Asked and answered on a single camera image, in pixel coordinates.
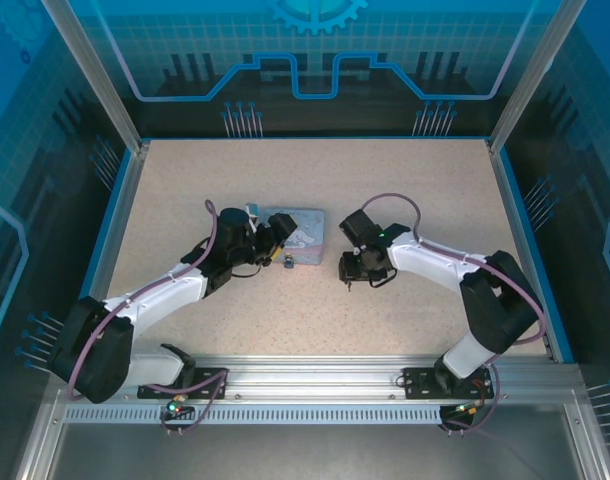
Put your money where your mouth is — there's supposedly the small connector board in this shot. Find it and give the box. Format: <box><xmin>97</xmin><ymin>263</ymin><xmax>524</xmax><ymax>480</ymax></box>
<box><xmin>452</xmin><ymin>399</ymin><xmax>487</xmax><ymax>417</ymax></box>
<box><xmin>164</xmin><ymin>393</ymin><xmax>192</xmax><ymax>417</ymax></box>

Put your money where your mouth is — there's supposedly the grey metal lower panel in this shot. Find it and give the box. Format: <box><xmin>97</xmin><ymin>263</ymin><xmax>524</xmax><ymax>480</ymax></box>
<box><xmin>14</xmin><ymin>389</ymin><xmax>610</xmax><ymax>480</ymax></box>

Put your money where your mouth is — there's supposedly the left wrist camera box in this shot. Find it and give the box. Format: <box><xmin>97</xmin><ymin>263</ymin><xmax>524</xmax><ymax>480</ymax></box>
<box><xmin>244</xmin><ymin>202</ymin><xmax>264</xmax><ymax>235</ymax></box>

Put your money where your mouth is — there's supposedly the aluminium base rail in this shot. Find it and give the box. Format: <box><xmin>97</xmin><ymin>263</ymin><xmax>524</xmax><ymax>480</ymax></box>
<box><xmin>49</xmin><ymin>353</ymin><xmax>586</xmax><ymax>407</ymax></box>

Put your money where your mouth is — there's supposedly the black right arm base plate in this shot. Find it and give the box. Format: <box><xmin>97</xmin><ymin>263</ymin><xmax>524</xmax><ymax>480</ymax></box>
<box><xmin>402</xmin><ymin>367</ymin><xmax>494</xmax><ymax>400</ymax></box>

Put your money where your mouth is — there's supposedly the aluminium side rail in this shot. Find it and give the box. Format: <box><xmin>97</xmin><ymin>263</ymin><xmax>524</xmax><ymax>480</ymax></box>
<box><xmin>486</xmin><ymin>141</ymin><xmax>561</xmax><ymax>362</ymax></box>
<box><xmin>69</xmin><ymin>142</ymin><xmax>149</xmax><ymax>362</ymax></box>

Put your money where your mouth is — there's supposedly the slotted grey cable duct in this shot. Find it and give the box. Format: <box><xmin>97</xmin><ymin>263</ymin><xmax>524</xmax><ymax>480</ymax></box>
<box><xmin>63</xmin><ymin>405</ymin><xmax>445</xmax><ymax>425</ymax></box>

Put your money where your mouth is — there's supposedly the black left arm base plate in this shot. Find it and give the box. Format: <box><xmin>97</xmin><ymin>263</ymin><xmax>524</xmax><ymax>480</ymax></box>
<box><xmin>137</xmin><ymin>367</ymin><xmax>230</xmax><ymax>401</ymax></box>

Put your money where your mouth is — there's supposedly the aluminium frame post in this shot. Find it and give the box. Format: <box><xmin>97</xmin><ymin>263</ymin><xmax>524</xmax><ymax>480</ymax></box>
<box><xmin>38</xmin><ymin>0</ymin><xmax>152</xmax><ymax>155</ymax></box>
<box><xmin>487</xmin><ymin>0</ymin><xmax>586</xmax><ymax>156</ymax></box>

